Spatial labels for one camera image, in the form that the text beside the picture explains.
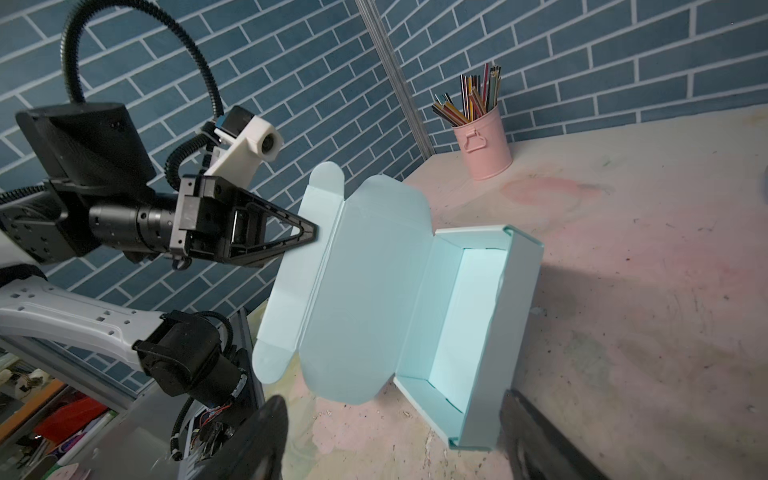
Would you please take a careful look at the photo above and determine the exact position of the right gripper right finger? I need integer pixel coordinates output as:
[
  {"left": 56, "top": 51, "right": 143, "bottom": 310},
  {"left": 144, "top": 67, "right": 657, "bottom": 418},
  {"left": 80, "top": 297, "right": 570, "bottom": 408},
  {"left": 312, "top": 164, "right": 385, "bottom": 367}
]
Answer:
[{"left": 500, "top": 389, "right": 608, "bottom": 480}]

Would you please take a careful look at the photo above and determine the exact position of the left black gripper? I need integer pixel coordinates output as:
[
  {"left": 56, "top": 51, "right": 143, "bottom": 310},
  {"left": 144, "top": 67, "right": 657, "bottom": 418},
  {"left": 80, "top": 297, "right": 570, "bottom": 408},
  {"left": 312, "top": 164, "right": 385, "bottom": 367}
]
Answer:
[{"left": 169, "top": 175, "right": 318, "bottom": 270}]

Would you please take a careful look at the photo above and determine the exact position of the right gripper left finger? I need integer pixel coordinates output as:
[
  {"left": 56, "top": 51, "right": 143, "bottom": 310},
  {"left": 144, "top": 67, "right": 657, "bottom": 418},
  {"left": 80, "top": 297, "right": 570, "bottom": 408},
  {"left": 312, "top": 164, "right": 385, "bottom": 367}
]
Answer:
[{"left": 196, "top": 395, "right": 289, "bottom": 480}]

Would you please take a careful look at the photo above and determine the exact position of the mint green paper box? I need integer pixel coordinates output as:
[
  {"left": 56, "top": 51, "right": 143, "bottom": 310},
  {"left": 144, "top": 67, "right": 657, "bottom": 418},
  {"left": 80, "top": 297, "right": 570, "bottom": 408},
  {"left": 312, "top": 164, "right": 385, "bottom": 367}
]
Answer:
[{"left": 252, "top": 162, "right": 544, "bottom": 450}]

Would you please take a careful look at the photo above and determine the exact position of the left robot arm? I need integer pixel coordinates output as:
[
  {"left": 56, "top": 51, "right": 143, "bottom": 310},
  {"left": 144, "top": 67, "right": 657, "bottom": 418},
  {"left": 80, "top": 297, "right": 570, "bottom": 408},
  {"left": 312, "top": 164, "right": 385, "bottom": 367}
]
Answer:
[{"left": 1, "top": 1, "right": 319, "bottom": 479}]

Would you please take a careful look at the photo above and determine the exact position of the pink pencil cup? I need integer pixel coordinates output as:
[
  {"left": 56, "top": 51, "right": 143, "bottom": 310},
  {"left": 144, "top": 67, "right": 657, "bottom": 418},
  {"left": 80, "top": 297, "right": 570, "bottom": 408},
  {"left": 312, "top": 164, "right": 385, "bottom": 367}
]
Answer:
[{"left": 453, "top": 107, "right": 513, "bottom": 181}]

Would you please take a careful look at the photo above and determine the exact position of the bundle of coloured pencils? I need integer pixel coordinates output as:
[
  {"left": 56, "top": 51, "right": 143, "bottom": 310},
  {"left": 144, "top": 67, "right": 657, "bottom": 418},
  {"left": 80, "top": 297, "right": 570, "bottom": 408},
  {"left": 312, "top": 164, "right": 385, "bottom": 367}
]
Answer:
[{"left": 431, "top": 63, "right": 502, "bottom": 127}]

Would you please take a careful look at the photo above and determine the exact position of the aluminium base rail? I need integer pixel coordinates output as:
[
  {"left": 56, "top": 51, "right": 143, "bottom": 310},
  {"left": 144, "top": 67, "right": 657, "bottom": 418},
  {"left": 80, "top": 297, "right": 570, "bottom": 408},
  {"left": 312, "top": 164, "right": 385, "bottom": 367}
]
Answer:
[{"left": 0, "top": 308, "right": 265, "bottom": 480}]

